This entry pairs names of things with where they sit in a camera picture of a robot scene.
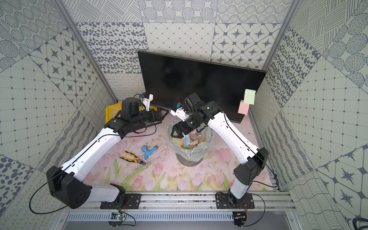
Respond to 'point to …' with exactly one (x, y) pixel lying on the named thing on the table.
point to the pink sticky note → (243, 108)
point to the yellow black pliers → (137, 160)
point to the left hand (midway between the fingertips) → (161, 107)
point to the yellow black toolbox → (111, 110)
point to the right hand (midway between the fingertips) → (179, 133)
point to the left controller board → (116, 219)
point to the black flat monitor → (167, 80)
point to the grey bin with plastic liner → (190, 149)
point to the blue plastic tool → (147, 152)
